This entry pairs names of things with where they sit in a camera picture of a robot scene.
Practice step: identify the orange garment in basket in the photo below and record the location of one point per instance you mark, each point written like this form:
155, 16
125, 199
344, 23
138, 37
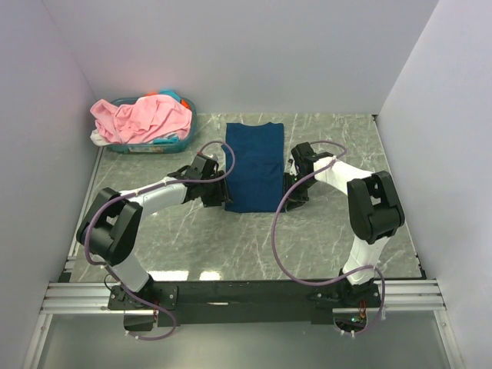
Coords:
175, 96

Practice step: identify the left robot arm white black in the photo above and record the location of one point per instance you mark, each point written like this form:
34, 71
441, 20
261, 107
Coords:
110, 226

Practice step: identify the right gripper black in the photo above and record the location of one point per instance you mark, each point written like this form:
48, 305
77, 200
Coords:
296, 200

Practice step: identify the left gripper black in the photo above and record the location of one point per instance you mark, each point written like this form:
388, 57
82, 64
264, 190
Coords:
221, 196

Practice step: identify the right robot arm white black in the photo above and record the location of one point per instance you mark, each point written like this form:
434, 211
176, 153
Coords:
374, 208

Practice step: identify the pink t shirt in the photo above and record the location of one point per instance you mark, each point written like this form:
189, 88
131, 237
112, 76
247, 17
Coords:
142, 122

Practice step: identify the dark blue t shirt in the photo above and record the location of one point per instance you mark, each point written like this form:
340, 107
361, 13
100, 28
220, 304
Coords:
255, 158

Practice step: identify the teal laundry basket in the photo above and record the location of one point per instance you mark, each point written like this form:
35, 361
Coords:
166, 146

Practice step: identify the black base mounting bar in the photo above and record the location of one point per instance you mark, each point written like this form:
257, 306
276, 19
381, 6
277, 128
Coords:
157, 316

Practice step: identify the white garment in basket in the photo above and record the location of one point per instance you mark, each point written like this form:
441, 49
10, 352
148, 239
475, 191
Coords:
97, 139

